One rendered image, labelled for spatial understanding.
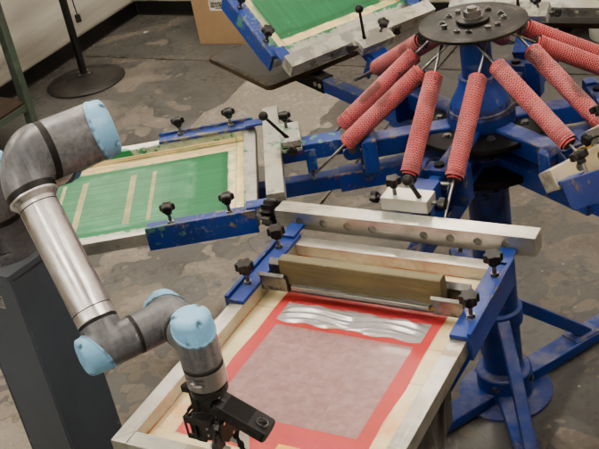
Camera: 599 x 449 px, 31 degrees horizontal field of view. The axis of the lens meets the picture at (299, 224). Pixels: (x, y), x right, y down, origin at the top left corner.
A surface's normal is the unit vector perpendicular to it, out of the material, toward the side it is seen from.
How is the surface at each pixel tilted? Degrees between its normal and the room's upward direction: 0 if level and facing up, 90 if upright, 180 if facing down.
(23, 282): 90
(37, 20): 90
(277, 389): 0
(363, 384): 0
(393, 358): 0
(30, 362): 90
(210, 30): 91
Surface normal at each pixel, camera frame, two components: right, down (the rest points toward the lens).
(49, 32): 0.88, 0.11
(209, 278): -0.17, -0.85
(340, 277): -0.45, 0.51
